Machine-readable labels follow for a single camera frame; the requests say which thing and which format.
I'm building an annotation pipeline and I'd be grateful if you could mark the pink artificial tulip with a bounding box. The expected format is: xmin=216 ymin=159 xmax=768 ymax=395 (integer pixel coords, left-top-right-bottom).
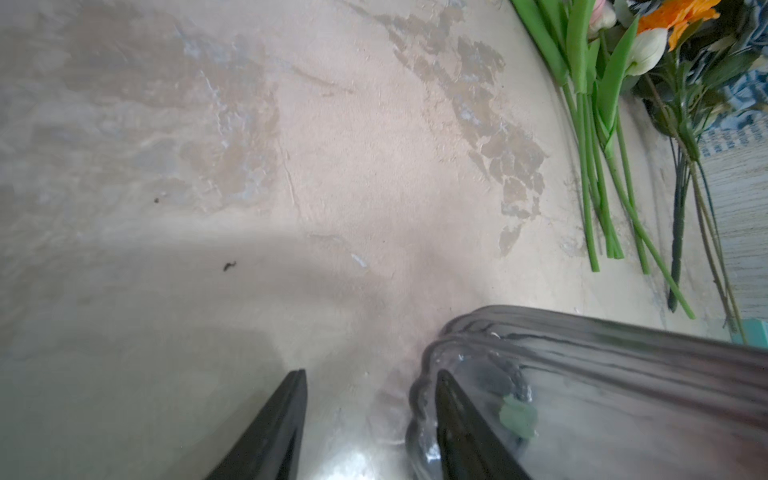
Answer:
xmin=588 ymin=1 xmax=650 ymax=275

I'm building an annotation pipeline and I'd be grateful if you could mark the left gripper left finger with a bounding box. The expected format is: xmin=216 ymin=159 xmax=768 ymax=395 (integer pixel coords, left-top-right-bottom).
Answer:
xmin=207 ymin=369 xmax=308 ymax=480

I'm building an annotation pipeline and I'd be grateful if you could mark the small teal box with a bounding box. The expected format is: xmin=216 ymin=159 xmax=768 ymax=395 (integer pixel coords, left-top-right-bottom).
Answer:
xmin=730 ymin=319 xmax=768 ymax=350

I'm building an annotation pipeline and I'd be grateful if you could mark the pink ribbed glass vase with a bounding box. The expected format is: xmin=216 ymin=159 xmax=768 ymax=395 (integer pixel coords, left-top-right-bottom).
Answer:
xmin=405 ymin=305 xmax=767 ymax=479

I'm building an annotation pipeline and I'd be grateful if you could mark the blue rose orange flower bouquet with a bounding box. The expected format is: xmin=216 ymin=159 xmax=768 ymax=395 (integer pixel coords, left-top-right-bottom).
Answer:
xmin=614 ymin=1 xmax=767 ymax=344

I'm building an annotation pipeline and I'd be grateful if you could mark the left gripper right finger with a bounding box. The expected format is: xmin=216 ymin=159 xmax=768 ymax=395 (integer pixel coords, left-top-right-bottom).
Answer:
xmin=435 ymin=370 xmax=530 ymax=480

